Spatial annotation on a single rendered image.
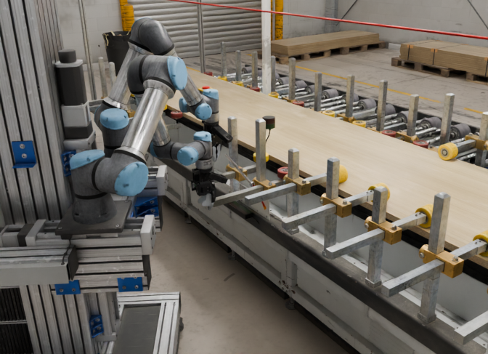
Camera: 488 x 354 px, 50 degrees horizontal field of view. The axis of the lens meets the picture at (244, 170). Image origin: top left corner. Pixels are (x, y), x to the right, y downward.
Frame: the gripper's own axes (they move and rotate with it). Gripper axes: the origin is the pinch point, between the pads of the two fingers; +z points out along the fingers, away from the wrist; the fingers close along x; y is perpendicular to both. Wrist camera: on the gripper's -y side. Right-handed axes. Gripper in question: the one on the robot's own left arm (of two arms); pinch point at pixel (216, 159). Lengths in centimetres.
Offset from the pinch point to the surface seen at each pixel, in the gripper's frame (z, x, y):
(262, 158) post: -6.4, -0.6, -27.9
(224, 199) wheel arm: 7.0, 22.9, -23.1
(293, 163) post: -12, 10, -51
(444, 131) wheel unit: -5, -94, -84
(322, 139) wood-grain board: 1, -61, -27
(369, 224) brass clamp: -4, 27, -94
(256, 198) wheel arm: -3, 31, -47
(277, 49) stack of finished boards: 67, -651, 387
